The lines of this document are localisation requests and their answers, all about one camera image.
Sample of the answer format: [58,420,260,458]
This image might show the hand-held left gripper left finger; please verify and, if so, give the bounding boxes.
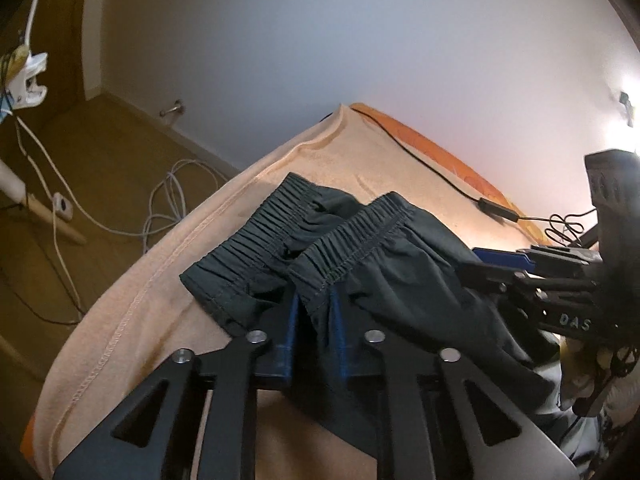
[52,292,302,480]

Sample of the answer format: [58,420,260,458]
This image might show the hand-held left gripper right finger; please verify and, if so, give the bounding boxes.
[330,295,581,480]

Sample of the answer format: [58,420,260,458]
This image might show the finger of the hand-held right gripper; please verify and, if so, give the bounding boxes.
[471,245,601,281]
[460,260,558,322]

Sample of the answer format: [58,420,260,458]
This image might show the dark green pants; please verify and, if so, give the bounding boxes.
[180,172,566,456]

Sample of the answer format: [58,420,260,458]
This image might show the peach blanket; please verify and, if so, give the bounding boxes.
[35,102,556,480]

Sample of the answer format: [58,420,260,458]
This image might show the wooden leg with white top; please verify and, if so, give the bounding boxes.
[0,160,88,246]

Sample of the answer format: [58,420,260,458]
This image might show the wooden door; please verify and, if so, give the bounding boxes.
[0,0,108,126]

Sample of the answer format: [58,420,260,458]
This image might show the black cable with inline box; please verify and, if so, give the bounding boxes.
[320,106,601,248]

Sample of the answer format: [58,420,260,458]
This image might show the coiled white cable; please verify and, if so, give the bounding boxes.
[15,110,228,241]

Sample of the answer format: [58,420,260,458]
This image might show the thin white cable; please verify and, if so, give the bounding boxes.
[20,150,86,326]

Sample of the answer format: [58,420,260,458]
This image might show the white inline switch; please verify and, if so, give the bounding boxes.
[51,192,74,221]

